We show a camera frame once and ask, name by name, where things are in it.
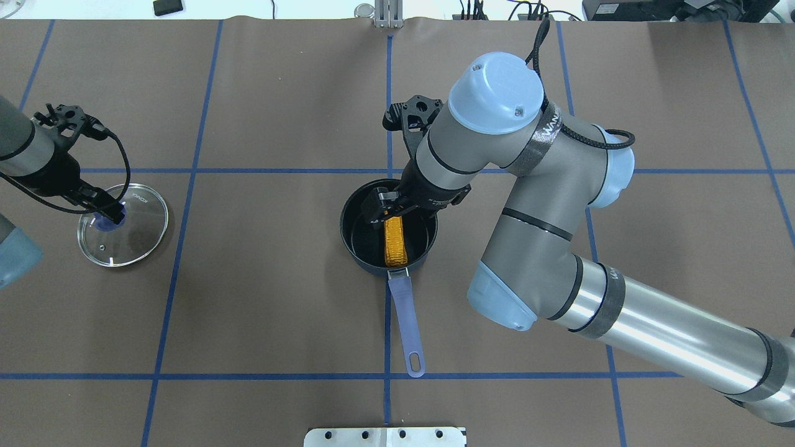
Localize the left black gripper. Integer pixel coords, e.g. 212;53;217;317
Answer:
25;151;127;225

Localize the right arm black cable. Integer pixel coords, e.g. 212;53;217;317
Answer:
525;15;637;150

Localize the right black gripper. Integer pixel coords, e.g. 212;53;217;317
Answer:
361;160;473;227

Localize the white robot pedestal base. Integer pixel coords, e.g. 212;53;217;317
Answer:
303;427;468;446

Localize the glass pot lid blue knob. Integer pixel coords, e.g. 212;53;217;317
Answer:
77;183;170;268

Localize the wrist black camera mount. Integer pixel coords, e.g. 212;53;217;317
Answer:
31;104;108;151
381;94;445;132

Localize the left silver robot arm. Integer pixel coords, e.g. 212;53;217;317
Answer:
2;98;151;267

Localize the dark blue saucepan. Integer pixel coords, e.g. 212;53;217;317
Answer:
340;179;438;378

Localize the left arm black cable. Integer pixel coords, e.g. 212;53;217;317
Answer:
0;124;132;215

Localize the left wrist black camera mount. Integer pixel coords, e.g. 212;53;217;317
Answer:
31;104;108;151

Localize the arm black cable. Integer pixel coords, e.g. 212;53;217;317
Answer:
525;15;637;150
0;124;132;215

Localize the yellow corn cob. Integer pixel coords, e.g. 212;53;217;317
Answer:
383;216;409;268

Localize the aluminium frame post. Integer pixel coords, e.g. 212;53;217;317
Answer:
374;0;405;29

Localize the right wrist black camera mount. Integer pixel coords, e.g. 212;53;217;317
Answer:
381;94;445;132

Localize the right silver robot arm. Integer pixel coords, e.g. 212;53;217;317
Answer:
363;53;793;429

